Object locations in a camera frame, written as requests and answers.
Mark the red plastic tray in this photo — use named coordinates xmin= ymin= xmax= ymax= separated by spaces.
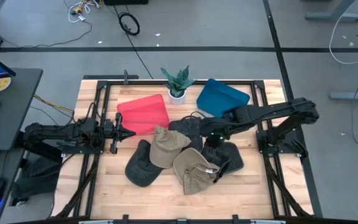
xmin=116 ymin=94 xmax=170 ymax=136

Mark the thin black floor cable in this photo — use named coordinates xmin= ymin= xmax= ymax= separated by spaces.
xmin=0 ymin=12 xmax=93 ymax=50

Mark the black side desk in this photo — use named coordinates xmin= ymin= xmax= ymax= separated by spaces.
xmin=0 ymin=68 xmax=44 ymax=224

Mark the white cable bundle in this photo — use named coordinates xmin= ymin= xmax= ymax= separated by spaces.
xmin=63 ymin=0 xmax=103 ymax=24

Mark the yellow cable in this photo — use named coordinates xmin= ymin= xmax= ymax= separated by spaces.
xmin=34 ymin=94 xmax=75 ymax=114

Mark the grey desk leg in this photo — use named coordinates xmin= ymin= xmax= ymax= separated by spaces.
xmin=305 ymin=0 xmax=358 ymax=22

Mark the black aluminium table frame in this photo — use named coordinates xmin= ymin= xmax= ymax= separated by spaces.
xmin=50 ymin=74 xmax=323 ymax=224

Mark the long white cable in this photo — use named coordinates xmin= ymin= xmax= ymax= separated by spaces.
xmin=328 ymin=0 xmax=358 ymax=65

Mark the coiled black cable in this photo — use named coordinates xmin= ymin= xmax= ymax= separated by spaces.
xmin=118 ymin=11 xmax=141 ymax=37

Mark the black baseball cap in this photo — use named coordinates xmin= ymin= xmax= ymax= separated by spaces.
xmin=201 ymin=140 xmax=245 ymax=184
xmin=124 ymin=139 xmax=164 ymax=187
xmin=168 ymin=117 xmax=204 ymax=153

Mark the black floor box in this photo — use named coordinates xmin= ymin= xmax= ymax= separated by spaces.
xmin=103 ymin=0 xmax=150 ymax=6

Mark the white plant pot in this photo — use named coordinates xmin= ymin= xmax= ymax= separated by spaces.
xmin=168 ymin=89 xmax=186 ymax=106

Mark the grey desk foot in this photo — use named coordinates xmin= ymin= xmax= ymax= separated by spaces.
xmin=329 ymin=84 xmax=358 ymax=102

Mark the green succulent plant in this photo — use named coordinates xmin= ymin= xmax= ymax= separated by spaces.
xmin=160 ymin=65 xmax=196 ymax=98

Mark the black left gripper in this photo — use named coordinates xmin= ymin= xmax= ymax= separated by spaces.
xmin=103 ymin=112 xmax=136 ymax=155

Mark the blue plastic tray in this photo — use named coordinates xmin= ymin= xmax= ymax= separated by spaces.
xmin=196 ymin=78 xmax=250 ymax=119

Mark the black fabric cover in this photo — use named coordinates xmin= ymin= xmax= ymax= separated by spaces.
xmin=10 ymin=154 xmax=62 ymax=207

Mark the tan baseball cap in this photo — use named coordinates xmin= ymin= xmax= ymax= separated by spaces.
xmin=172 ymin=147 xmax=222 ymax=196
xmin=149 ymin=126 xmax=192 ymax=169

